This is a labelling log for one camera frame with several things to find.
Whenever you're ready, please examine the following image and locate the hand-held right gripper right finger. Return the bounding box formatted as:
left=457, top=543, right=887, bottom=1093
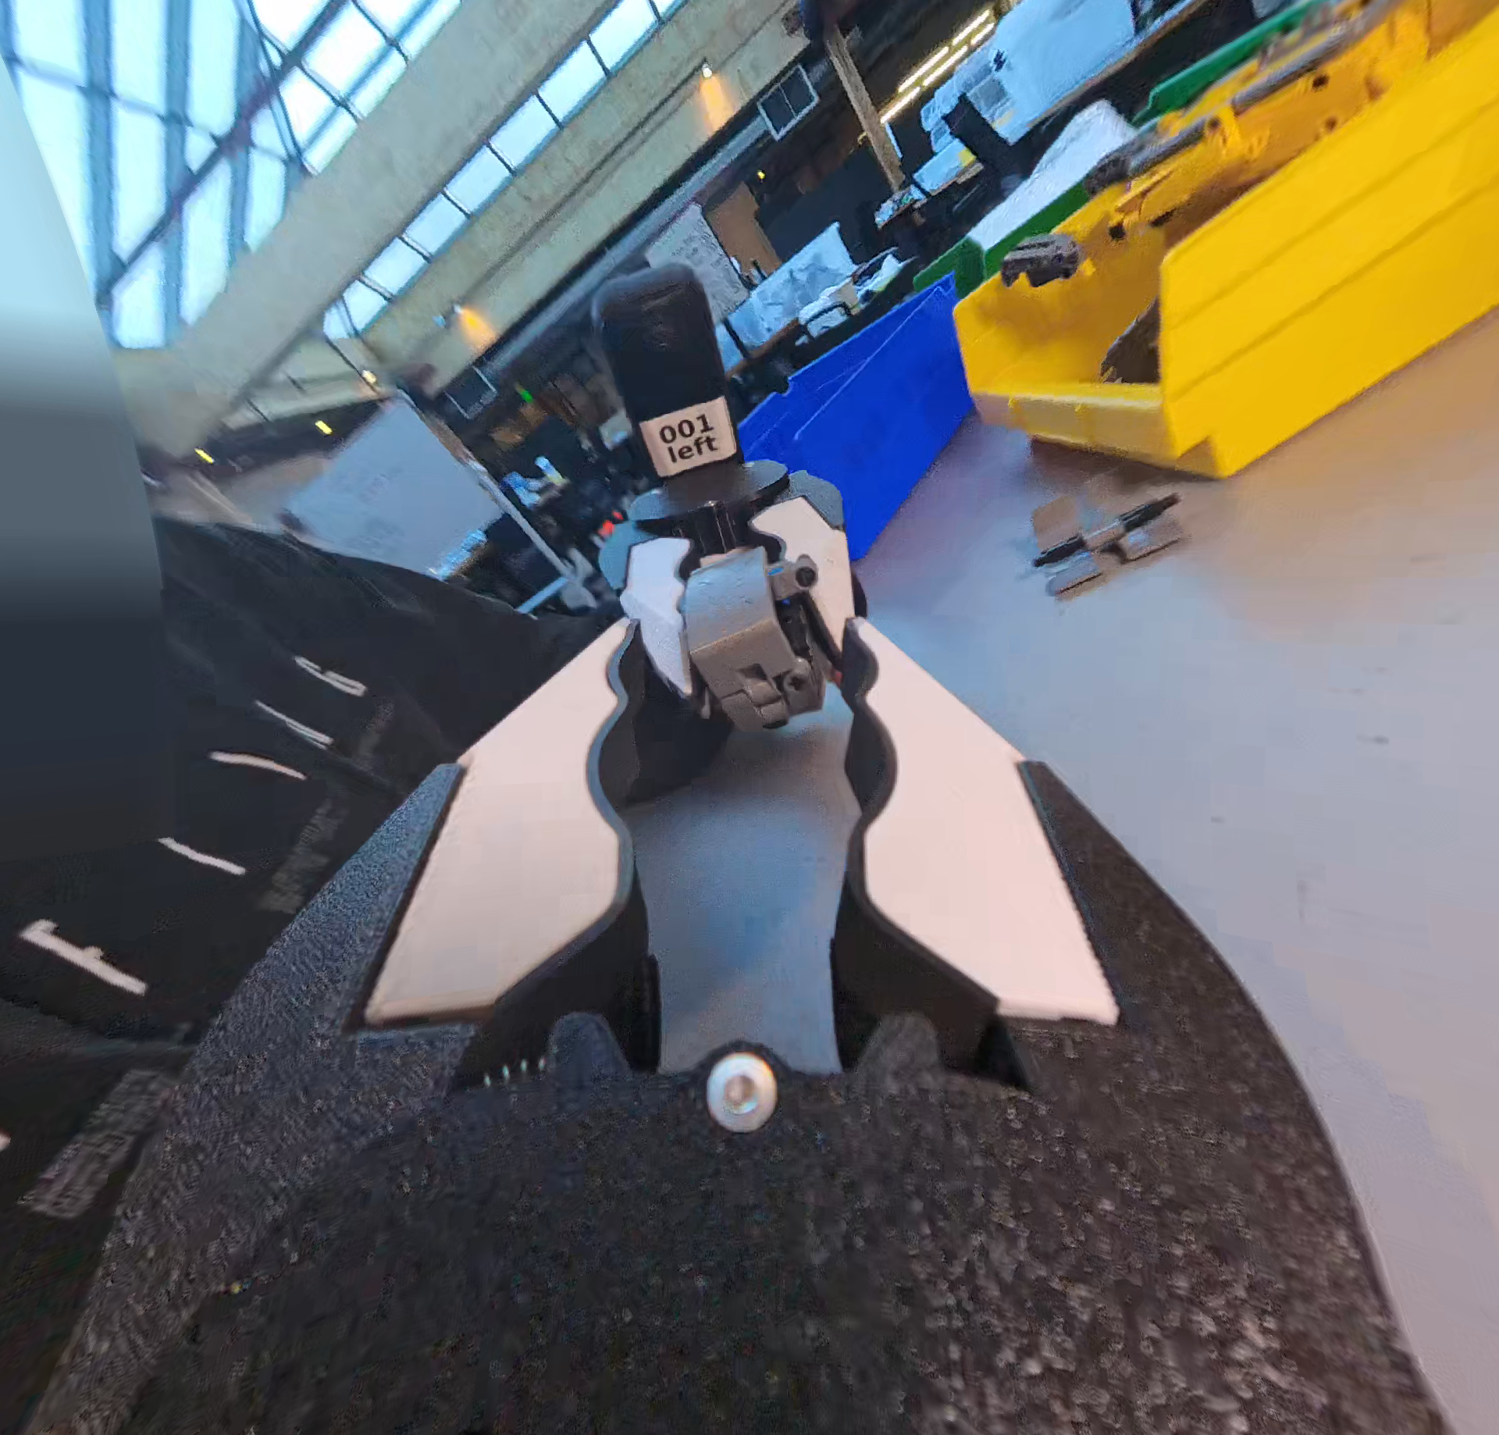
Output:
left=839, top=620, right=1121, bottom=1027

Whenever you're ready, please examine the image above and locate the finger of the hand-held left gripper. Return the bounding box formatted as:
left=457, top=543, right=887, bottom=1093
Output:
left=748, top=498, right=858, bottom=678
left=617, top=535, right=698, bottom=700

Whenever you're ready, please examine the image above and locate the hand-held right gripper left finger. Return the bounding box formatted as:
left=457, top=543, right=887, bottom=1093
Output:
left=365, top=621, right=639, bottom=1031

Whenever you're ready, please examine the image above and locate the grey toy joint assembly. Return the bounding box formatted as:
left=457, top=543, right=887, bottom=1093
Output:
left=682, top=547, right=833, bottom=732

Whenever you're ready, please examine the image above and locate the grey desk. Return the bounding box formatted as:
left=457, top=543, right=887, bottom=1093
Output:
left=621, top=323, right=1499, bottom=1435

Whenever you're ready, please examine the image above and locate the blue plastic bin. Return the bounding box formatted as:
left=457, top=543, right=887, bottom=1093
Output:
left=735, top=277, right=975, bottom=564

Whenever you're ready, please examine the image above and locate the whiteboard sign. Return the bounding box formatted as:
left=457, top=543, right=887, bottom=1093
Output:
left=284, top=397, right=581, bottom=616

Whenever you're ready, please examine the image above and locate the green plastic bin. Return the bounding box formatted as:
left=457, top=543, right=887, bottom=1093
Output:
left=912, top=0, right=1348, bottom=296

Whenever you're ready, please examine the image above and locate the white bubble wrap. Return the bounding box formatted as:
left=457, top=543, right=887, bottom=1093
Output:
left=971, top=101, right=1136, bottom=255

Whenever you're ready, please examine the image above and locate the white storage box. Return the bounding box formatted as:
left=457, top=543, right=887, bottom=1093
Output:
left=918, top=0, right=1132, bottom=148

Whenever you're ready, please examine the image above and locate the yellow plastic bin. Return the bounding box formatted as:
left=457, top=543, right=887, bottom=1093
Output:
left=949, top=0, right=1499, bottom=481

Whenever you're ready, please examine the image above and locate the yellow toy tracked robot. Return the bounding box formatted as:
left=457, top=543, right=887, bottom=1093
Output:
left=995, top=6, right=1467, bottom=390

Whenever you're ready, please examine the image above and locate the small grey bracket assembly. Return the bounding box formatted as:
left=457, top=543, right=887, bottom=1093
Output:
left=1032, top=491, right=1186, bottom=594

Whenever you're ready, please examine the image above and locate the thin wooden post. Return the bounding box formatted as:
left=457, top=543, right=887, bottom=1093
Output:
left=820, top=24, right=906, bottom=189

